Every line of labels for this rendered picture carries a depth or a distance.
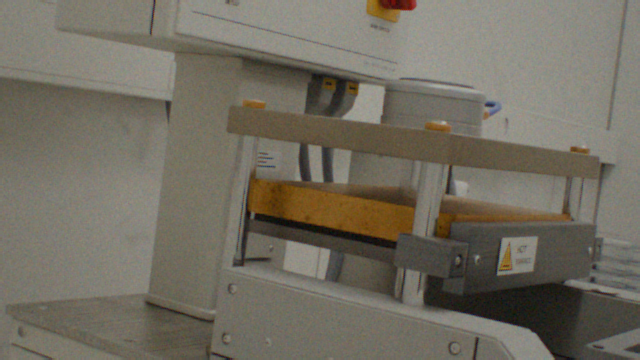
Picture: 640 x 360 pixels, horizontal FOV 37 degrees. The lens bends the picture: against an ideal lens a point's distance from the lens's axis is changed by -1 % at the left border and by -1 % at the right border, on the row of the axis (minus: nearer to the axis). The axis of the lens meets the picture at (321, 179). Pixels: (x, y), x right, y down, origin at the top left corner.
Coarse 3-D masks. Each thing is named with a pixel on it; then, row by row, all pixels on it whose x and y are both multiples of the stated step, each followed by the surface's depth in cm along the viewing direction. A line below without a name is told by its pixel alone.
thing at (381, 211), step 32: (256, 192) 72; (288, 192) 70; (320, 192) 69; (352, 192) 71; (384, 192) 76; (256, 224) 72; (288, 224) 71; (320, 224) 69; (352, 224) 67; (384, 224) 66; (448, 224) 63; (384, 256) 65
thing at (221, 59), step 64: (64, 0) 76; (128, 0) 72; (192, 0) 70; (256, 0) 76; (320, 0) 83; (384, 0) 89; (192, 64) 83; (256, 64) 82; (320, 64) 84; (384, 64) 92; (192, 128) 83; (192, 192) 83; (192, 256) 83; (256, 256) 85
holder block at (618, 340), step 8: (616, 336) 62; (624, 336) 63; (632, 336) 63; (592, 344) 58; (600, 344) 59; (608, 344) 59; (616, 344) 59; (624, 344) 60; (632, 344) 60; (584, 352) 58; (592, 352) 57; (600, 352) 57; (608, 352) 57; (616, 352) 57; (624, 352) 57; (632, 352) 57
